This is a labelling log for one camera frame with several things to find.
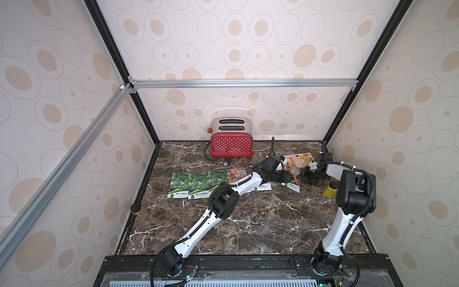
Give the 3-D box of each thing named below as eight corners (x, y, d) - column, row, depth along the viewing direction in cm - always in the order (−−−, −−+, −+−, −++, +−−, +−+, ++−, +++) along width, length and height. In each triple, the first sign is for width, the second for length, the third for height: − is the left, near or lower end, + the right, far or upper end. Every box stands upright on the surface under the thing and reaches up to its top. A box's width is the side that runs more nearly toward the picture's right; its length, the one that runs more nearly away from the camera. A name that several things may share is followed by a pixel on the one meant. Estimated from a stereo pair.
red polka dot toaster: (210, 157, 114) (207, 136, 100) (212, 137, 126) (210, 115, 112) (251, 157, 114) (254, 136, 100) (250, 137, 126) (252, 115, 112)
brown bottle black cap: (137, 219, 88) (128, 211, 80) (140, 212, 91) (131, 203, 83) (146, 219, 88) (138, 211, 81) (148, 212, 91) (140, 203, 83)
